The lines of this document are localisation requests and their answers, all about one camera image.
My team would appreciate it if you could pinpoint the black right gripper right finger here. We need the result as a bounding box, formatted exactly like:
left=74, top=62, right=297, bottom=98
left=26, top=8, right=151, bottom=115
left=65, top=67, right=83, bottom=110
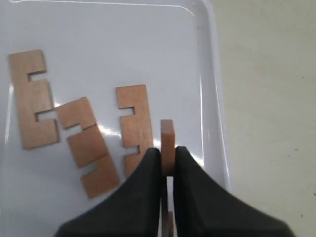
left=173, top=147, right=293, bottom=237

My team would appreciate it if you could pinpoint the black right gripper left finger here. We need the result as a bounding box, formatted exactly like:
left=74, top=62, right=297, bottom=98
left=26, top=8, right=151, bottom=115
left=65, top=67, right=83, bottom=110
left=55, top=148, right=162, bottom=237

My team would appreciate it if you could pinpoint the white rectangular plastic tray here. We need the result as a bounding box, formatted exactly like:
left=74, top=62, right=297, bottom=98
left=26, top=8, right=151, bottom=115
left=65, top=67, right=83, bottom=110
left=0, top=0, right=230, bottom=237

